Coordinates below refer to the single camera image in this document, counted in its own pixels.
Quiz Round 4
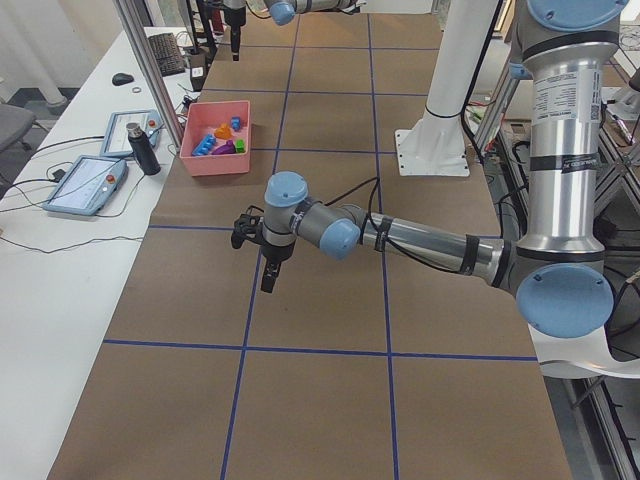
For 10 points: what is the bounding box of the brown paper table cover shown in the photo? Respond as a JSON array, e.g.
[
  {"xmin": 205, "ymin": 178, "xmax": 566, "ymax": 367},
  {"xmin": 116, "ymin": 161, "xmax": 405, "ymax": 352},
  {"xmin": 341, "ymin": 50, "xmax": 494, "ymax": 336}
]
[{"xmin": 50, "ymin": 14, "xmax": 571, "ymax": 479}]

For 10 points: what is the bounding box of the small blue toy block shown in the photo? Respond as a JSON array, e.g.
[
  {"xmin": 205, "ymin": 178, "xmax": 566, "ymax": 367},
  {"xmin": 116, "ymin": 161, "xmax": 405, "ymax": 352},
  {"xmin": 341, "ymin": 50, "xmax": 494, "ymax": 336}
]
[{"xmin": 230, "ymin": 116, "xmax": 242, "ymax": 131}]

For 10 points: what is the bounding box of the aluminium frame post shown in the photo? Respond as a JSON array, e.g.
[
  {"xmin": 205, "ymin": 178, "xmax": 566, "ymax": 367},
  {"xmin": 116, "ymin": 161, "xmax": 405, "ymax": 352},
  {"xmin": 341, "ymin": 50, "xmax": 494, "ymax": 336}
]
[{"xmin": 113, "ymin": 0, "xmax": 184, "ymax": 149}]

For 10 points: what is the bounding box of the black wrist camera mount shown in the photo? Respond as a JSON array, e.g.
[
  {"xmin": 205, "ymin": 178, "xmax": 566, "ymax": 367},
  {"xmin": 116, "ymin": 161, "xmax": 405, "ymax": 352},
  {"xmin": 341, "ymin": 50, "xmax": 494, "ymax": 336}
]
[{"xmin": 231, "ymin": 205, "xmax": 264, "ymax": 249}]

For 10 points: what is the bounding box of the white camera stand column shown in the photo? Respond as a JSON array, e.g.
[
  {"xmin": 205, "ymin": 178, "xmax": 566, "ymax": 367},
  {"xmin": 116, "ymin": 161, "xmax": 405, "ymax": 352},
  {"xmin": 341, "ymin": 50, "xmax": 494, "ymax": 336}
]
[{"xmin": 395, "ymin": 0, "xmax": 501, "ymax": 177}]

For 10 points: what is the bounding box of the orange toy block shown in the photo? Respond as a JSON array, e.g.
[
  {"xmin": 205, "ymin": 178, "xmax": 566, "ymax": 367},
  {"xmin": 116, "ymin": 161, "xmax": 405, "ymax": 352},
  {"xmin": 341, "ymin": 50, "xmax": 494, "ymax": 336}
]
[{"xmin": 214, "ymin": 123, "xmax": 233, "ymax": 141}]

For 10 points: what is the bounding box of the long blue toy block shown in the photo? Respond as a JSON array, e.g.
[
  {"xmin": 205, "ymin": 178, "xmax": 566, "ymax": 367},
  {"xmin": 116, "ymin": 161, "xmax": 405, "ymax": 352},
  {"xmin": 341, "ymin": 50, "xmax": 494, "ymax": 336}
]
[{"xmin": 192, "ymin": 134, "xmax": 217, "ymax": 156}]

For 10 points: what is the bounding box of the blue teach pendant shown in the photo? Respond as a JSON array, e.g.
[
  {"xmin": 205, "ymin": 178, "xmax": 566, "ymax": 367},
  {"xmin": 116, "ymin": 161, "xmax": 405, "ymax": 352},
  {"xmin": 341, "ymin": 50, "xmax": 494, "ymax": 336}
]
[
  {"xmin": 99, "ymin": 109, "xmax": 165, "ymax": 158},
  {"xmin": 42, "ymin": 155, "xmax": 128, "ymax": 216}
]

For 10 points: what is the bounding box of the black computer mouse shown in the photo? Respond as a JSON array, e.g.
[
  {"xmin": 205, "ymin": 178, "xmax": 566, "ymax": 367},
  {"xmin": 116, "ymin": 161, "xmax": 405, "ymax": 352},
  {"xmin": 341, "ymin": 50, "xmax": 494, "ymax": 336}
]
[{"xmin": 111, "ymin": 72, "xmax": 134, "ymax": 86}]

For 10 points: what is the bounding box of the near blue teach pendant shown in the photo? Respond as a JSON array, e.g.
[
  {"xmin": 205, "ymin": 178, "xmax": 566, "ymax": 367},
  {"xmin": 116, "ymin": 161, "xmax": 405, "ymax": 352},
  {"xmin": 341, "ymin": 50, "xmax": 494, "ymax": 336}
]
[{"xmin": 42, "ymin": 155, "xmax": 128, "ymax": 216}]

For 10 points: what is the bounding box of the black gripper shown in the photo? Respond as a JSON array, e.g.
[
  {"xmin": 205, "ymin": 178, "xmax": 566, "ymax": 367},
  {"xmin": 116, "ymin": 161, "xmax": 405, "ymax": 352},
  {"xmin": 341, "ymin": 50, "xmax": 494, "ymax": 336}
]
[
  {"xmin": 260, "ymin": 243, "xmax": 295, "ymax": 294},
  {"xmin": 224, "ymin": 7, "xmax": 245, "ymax": 61}
]

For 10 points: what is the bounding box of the green toy block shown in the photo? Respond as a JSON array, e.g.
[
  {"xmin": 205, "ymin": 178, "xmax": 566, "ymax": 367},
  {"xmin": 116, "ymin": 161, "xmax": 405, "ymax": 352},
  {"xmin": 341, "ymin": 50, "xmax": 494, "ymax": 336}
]
[{"xmin": 235, "ymin": 139, "xmax": 246, "ymax": 153}]

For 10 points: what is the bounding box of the pink plastic box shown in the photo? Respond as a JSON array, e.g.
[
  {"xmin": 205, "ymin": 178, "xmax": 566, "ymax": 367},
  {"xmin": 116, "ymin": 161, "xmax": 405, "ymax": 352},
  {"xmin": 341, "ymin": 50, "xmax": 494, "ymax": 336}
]
[{"xmin": 180, "ymin": 100, "xmax": 251, "ymax": 177}]

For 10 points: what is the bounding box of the black water bottle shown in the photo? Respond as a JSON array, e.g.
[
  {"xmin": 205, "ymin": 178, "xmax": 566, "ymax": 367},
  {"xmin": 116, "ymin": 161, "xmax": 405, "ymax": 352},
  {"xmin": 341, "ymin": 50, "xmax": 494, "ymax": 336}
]
[{"xmin": 126, "ymin": 122, "xmax": 161, "ymax": 176}]

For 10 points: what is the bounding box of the black keyboard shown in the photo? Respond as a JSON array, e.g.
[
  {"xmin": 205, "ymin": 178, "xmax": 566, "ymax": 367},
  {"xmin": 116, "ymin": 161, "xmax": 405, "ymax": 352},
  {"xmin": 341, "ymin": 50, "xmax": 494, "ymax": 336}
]
[{"xmin": 148, "ymin": 33, "xmax": 185, "ymax": 77}]

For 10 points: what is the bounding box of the white chair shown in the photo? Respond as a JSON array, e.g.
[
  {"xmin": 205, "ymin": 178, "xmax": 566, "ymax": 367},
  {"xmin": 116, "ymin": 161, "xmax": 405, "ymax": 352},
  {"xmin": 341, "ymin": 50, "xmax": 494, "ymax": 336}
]
[{"xmin": 529, "ymin": 326, "xmax": 639, "ymax": 380}]

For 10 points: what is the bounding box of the far blue teach pendant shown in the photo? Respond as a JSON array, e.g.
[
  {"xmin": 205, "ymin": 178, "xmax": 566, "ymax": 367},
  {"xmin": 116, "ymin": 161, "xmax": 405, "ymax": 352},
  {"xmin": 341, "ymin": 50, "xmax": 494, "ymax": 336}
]
[{"xmin": 99, "ymin": 109, "xmax": 165, "ymax": 158}]

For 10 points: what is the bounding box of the purple toy block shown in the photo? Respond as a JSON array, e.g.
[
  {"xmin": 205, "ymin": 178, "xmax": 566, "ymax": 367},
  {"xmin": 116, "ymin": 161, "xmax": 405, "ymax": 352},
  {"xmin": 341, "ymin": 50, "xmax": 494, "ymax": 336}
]
[{"xmin": 211, "ymin": 140, "xmax": 236, "ymax": 155}]

